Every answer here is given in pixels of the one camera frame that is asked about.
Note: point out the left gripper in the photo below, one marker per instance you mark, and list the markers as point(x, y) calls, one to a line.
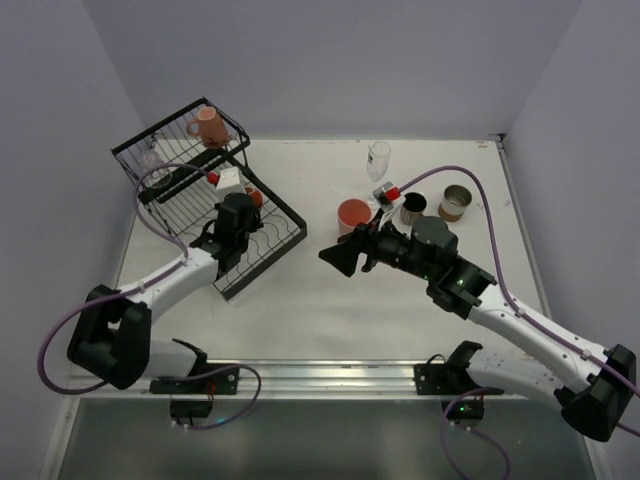
point(248, 211)

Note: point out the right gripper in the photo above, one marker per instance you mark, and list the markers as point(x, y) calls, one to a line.
point(369, 248)

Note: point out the pink plastic cup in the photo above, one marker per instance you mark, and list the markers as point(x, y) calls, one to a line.
point(351, 213)

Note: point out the orange ceramic cup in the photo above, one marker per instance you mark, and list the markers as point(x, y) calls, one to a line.
point(255, 195)

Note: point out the clear champagne flute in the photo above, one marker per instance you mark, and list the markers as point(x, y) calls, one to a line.
point(378, 159)

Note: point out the pink ceramic mug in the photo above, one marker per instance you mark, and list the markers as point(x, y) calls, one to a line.
point(209, 127)

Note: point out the white and brown tumbler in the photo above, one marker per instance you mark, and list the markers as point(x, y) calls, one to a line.
point(454, 202)

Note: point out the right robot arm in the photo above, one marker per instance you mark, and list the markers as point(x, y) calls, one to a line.
point(460, 287)

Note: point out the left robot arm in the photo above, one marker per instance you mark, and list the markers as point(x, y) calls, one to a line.
point(112, 337)

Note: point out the clear glass on upper rack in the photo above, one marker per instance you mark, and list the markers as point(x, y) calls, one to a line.
point(152, 167)

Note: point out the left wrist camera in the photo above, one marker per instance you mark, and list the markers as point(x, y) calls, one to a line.
point(230, 181)

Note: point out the black wire dish rack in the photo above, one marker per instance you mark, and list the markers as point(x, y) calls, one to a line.
point(180, 201)

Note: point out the aluminium mounting rail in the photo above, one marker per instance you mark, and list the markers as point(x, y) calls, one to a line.
point(320, 377)

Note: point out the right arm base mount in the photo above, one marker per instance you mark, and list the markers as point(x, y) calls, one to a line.
point(448, 376)

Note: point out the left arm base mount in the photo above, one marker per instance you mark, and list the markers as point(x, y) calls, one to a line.
point(200, 390)

